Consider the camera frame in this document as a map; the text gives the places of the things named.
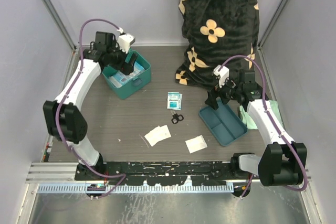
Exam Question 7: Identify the black handled scissors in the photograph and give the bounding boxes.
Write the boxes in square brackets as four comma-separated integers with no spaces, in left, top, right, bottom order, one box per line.
[170,110,184,124]

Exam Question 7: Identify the teal medicine kit box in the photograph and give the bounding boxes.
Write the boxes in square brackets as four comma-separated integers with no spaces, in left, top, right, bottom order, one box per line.
[102,49,151,100]

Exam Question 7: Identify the dark teal divided tray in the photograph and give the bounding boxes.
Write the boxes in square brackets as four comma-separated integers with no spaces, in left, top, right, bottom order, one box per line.
[198,101,248,147]

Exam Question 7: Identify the small white gauze packet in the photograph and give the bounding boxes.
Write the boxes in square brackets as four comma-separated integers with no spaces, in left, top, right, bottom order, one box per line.
[185,135,207,154]

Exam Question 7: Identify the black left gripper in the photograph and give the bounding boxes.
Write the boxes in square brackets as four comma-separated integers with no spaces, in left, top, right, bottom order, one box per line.
[107,40,137,75]

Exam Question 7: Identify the black floral plush blanket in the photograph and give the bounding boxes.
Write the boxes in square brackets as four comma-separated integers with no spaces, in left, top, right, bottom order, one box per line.
[175,0,260,90]

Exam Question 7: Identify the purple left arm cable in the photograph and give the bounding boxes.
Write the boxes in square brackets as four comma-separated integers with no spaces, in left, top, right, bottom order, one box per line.
[55,18,127,198]

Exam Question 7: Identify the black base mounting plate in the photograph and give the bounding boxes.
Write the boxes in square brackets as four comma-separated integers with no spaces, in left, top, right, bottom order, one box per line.
[75,159,253,187]

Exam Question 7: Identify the large blue cotton pack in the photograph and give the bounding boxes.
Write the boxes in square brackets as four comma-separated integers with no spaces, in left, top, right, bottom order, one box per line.
[108,62,145,88]

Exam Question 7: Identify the aluminium slotted rail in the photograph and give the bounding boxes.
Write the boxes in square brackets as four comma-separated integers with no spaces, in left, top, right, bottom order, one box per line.
[26,162,234,196]

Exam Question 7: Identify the teal white sachet packet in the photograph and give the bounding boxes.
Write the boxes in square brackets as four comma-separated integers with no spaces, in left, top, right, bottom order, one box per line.
[167,92,183,110]

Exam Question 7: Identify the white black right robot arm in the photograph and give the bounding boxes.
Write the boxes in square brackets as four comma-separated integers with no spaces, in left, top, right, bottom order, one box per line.
[205,66,308,191]

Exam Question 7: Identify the light green cloth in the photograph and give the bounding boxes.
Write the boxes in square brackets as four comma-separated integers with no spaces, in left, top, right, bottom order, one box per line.
[240,99,285,131]

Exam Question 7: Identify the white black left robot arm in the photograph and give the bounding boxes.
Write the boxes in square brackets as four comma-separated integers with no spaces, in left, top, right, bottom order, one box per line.
[43,32,136,180]

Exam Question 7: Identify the white gauze pad stack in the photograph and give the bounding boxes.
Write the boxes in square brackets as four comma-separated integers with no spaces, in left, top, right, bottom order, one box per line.
[144,125,171,147]

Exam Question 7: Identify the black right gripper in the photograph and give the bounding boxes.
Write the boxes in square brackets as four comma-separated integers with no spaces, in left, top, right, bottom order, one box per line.
[205,74,243,110]

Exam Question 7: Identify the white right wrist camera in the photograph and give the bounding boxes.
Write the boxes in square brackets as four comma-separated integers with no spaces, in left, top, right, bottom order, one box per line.
[213,65,229,88]

